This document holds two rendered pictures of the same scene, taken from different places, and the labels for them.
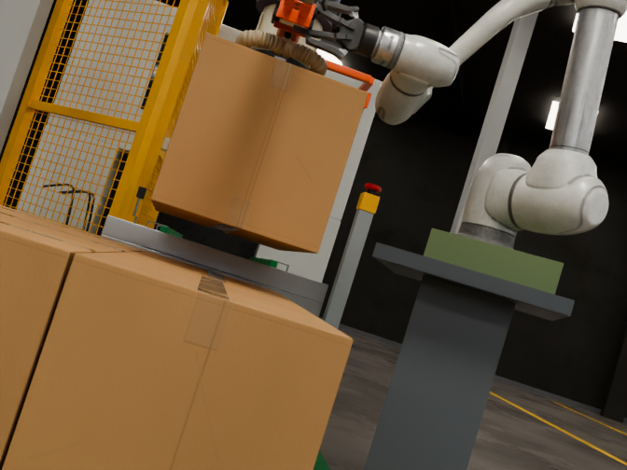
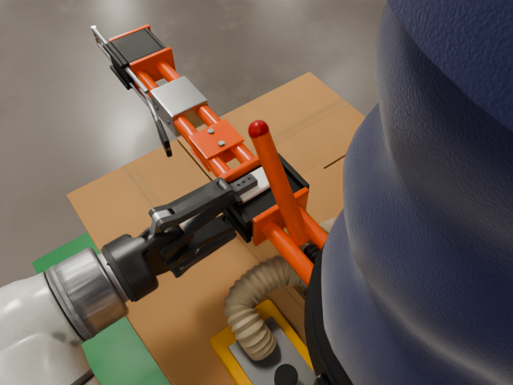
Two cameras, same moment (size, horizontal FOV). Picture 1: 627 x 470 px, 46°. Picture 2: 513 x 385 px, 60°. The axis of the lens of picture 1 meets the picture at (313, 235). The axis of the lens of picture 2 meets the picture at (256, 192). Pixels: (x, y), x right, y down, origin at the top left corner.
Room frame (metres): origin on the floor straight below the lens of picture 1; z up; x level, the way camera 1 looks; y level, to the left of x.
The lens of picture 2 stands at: (2.02, 0.03, 1.67)
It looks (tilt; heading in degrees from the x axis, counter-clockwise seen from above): 54 degrees down; 151
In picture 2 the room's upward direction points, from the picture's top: straight up
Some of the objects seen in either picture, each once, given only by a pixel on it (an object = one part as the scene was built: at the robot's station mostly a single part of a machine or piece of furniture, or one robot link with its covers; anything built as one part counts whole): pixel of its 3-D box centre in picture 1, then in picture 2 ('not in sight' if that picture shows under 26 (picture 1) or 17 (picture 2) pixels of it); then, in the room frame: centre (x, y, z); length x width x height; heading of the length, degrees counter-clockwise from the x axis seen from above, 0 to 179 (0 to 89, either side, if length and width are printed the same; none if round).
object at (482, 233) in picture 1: (485, 241); not in sight; (2.08, -0.47, 0.86); 0.22 x 0.18 x 0.06; 160
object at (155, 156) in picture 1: (166, 149); not in sight; (3.97, 0.90, 1.05); 1.17 x 0.10 x 2.10; 7
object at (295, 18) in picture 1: (294, 15); (262, 196); (1.73, 0.20, 1.20); 0.10 x 0.08 x 0.06; 97
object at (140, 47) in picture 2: not in sight; (143, 56); (1.39, 0.17, 1.20); 0.08 x 0.07 x 0.05; 7
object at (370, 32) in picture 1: (357, 36); (150, 256); (1.74, 0.04, 1.20); 0.09 x 0.07 x 0.08; 97
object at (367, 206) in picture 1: (332, 316); not in sight; (2.89, -0.17, 0.50); 0.07 x 0.07 x 1.00; 7
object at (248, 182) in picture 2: not in sight; (237, 183); (1.73, 0.17, 1.24); 0.05 x 0.01 x 0.03; 97
